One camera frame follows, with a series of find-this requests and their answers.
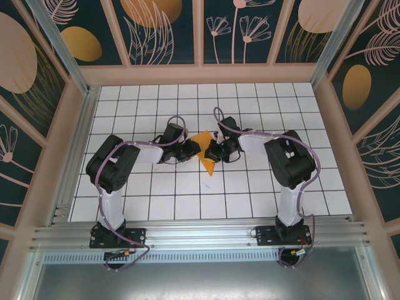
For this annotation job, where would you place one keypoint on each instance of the aluminium side rail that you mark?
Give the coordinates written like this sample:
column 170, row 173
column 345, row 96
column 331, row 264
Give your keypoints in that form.
column 78, row 150

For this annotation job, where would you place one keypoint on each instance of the aluminium corner post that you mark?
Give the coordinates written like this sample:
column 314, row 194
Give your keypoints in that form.
column 62, row 53
column 334, row 40

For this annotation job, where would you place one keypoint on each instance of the aluminium mounting rail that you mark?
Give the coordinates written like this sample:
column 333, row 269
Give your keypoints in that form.
column 200, row 232

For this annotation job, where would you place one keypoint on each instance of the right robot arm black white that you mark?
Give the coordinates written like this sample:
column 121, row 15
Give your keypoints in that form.
column 290, row 156

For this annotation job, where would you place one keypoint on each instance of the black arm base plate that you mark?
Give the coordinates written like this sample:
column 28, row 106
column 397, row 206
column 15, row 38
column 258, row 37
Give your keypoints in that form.
column 265, row 236
column 137, row 237

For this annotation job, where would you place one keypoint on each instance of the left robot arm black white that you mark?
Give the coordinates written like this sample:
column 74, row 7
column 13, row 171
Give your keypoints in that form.
column 109, row 165

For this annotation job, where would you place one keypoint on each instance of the grey metal sheet panel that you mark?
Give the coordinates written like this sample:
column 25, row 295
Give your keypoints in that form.
column 200, row 281

